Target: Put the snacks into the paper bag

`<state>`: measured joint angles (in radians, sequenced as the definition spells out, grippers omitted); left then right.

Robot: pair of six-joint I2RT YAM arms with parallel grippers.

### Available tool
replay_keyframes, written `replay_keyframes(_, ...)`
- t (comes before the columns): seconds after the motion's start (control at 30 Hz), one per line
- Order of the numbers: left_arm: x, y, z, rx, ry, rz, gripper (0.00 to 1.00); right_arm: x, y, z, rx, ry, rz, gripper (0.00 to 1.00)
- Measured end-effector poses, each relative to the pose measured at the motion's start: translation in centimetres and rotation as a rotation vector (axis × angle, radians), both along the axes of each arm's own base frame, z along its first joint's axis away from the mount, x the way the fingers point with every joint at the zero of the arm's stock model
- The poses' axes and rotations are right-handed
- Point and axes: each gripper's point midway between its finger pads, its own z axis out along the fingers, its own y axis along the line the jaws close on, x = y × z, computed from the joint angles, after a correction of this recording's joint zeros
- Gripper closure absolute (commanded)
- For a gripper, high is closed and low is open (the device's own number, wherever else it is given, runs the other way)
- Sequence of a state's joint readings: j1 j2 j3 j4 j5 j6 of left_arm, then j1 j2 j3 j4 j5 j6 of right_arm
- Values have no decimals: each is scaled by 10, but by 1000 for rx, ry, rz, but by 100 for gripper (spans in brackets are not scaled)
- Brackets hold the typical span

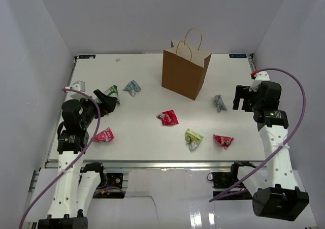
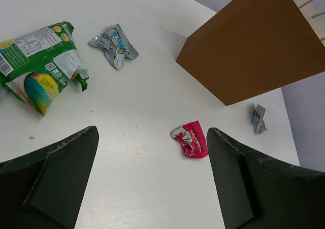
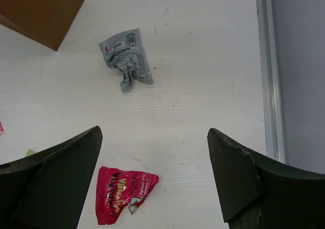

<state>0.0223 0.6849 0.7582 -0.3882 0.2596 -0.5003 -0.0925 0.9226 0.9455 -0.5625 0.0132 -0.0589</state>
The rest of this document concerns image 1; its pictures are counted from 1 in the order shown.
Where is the left blue corner label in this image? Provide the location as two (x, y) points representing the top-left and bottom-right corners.
(78, 54), (96, 59)

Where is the purple cable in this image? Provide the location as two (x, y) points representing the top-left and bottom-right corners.
(208, 68), (306, 203)
(19, 86), (103, 227)

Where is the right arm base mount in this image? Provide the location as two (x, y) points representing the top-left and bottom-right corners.
(207, 172), (236, 196)

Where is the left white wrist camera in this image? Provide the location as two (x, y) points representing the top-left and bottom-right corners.
(64, 80), (86, 100)

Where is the silver blue snack packet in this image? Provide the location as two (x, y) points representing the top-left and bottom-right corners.
(123, 80), (141, 96)

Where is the aluminium front rail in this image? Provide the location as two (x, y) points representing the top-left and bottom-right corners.
(45, 160), (267, 170)

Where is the right blue corner label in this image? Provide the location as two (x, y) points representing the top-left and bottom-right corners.
(229, 54), (247, 58)

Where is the large green snack bag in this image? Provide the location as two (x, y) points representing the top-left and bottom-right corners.
(97, 85), (120, 104)

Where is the pink red snack packet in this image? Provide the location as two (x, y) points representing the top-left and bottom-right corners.
(93, 127), (114, 142)

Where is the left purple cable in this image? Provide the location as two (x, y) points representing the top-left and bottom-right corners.
(19, 86), (103, 227)

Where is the silver grey snack packet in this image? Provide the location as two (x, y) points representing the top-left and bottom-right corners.
(214, 94), (227, 113)

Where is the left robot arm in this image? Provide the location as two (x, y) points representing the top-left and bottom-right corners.
(37, 89), (119, 228)

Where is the brown paper bag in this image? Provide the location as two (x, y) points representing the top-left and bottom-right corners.
(161, 40), (212, 100)

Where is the small green snack packet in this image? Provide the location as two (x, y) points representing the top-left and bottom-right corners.
(185, 129), (204, 151)

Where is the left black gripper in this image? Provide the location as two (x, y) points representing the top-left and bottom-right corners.
(79, 89), (117, 128)

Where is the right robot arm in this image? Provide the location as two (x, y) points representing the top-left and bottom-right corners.
(229, 81), (309, 221)

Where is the blue corner label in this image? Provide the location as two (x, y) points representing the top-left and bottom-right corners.
(229, 54), (247, 58)
(78, 54), (96, 59)

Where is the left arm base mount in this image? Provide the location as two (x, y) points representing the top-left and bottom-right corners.
(93, 173), (125, 199)

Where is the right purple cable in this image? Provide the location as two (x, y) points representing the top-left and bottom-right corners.
(208, 68), (306, 203)

